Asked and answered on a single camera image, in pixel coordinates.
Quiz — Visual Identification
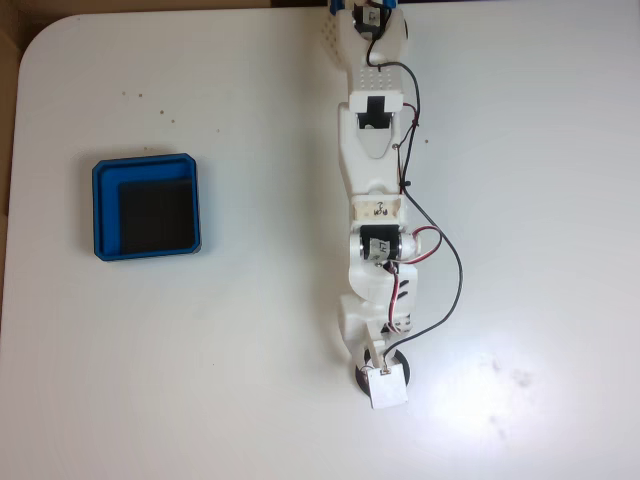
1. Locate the white camera box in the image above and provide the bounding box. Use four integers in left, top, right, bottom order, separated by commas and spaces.
366, 362, 409, 412

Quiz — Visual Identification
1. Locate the black tape roll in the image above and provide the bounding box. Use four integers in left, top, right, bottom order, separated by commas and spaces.
353, 349, 414, 396

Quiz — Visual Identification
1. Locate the blue box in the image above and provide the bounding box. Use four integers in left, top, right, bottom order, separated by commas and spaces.
91, 152, 204, 263

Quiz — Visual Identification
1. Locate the red white servo cable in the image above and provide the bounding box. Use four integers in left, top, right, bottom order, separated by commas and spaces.
382, 225, 445, 334

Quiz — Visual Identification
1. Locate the black cable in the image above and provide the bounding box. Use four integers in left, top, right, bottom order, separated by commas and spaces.
364, 29, 464, 374

